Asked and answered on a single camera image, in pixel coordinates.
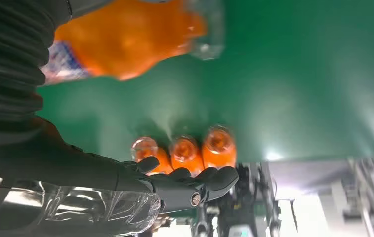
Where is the small orange bottle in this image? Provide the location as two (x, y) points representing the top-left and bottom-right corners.
(168, 135), (205, 177)
(130, 136), (174, 176)
(201, 125), (238, 171)

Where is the ribbed grey right arm sleeve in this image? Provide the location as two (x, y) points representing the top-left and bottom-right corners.
(0, 0), (74, 132)

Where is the dark conveyor machinery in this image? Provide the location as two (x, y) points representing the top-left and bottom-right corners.
(190, 162), (284, 237)

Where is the pale metal machine frame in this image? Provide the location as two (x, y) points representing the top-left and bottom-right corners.
(345, 156), (374, 237)

